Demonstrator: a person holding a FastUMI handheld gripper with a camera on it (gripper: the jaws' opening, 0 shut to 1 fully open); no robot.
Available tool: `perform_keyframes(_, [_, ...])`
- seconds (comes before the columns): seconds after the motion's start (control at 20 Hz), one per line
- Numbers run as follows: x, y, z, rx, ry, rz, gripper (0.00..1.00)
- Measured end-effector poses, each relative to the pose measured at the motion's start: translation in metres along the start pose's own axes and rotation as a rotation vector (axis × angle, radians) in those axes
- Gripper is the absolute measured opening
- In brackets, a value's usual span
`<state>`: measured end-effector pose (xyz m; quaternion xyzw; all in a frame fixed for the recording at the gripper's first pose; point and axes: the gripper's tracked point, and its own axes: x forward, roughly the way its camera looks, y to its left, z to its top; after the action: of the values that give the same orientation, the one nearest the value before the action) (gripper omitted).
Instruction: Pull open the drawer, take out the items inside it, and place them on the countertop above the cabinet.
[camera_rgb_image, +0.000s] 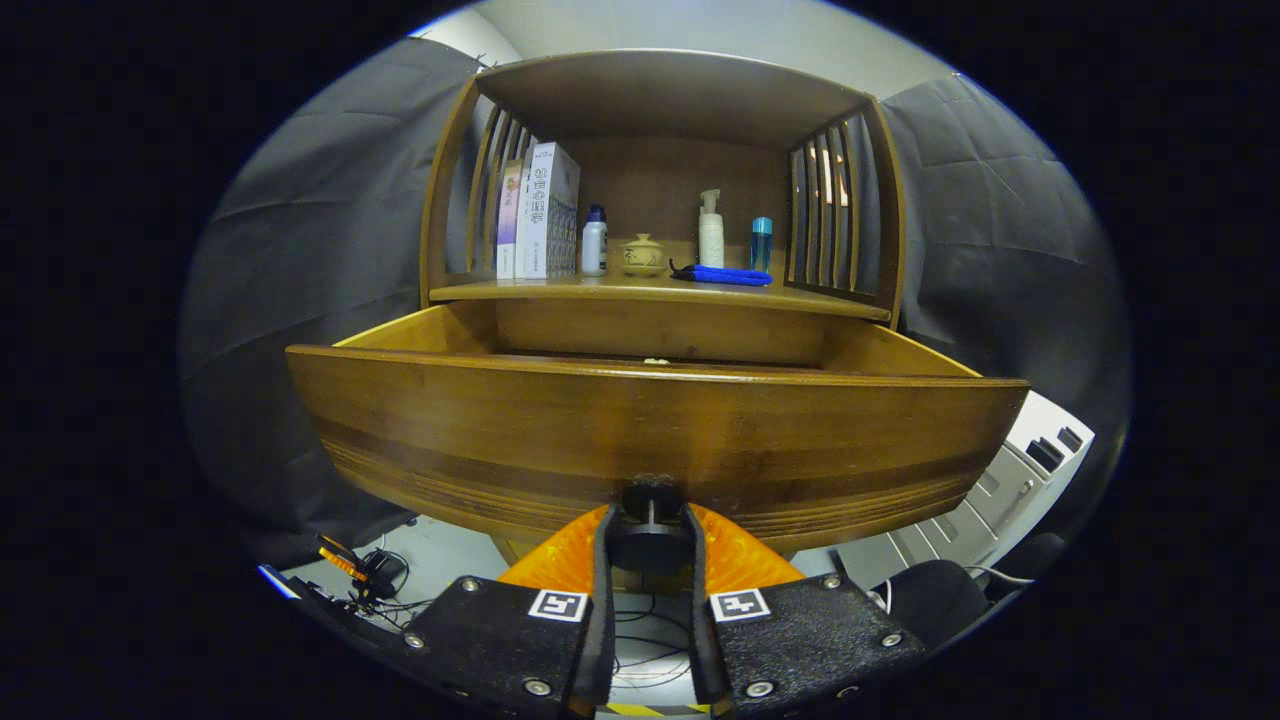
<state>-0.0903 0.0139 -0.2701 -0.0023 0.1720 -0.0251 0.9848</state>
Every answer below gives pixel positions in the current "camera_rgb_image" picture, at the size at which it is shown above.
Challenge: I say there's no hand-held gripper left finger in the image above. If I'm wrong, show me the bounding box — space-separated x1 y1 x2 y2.
400 503 617 720

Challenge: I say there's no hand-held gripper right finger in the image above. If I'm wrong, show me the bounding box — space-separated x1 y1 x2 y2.
683 503 929 720

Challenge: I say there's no black drawer knob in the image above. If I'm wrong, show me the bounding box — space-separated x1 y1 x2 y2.
604 473 698 577

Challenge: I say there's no brown wooden drawer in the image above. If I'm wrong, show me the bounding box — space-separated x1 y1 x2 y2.
285 300 1031 556

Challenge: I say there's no wooden countertop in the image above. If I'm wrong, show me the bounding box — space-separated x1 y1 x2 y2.
428 270 893 323

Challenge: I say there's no brown wooden cabinet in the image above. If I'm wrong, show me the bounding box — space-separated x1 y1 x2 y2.
418 48 907 591

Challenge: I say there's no black power adapter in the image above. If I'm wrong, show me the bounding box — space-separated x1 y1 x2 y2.
355 548 409 601

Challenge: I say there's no black rounded object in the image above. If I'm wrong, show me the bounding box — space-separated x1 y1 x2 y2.
885 535 1066 651

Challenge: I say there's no orange and black tool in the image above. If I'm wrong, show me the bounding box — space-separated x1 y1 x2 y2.
315 533 366 583

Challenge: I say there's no blue folded cloth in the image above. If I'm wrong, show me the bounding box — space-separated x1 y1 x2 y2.
672 262 774 288

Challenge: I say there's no white bottle with blue cap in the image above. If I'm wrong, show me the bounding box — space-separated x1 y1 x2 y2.
581 205 609 278

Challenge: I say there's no yellow lidded teacup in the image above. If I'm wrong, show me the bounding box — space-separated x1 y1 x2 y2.
618 233 668 279

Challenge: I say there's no white pump bottle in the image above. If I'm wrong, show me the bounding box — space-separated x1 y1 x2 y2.
698 189 726 269

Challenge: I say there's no thin purple book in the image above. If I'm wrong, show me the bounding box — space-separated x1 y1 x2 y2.
496 160 525 281

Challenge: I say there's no thick white book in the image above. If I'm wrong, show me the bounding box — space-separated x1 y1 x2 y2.
514 141 582 281

